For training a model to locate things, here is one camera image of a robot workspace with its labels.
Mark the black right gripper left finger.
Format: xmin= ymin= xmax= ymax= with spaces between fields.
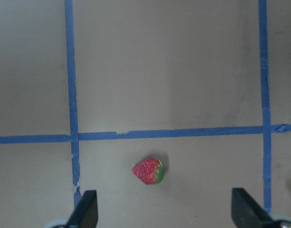
xmin=65 ymin=190 xmax=98 ymax=228

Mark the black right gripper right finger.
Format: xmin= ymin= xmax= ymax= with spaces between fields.
xmin=231 ymin=188 xmax=274 ymax=228

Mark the strawberry with side leaf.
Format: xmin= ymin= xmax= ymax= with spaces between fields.
xmin=132 ymin=158 xmax=165 ymax=185

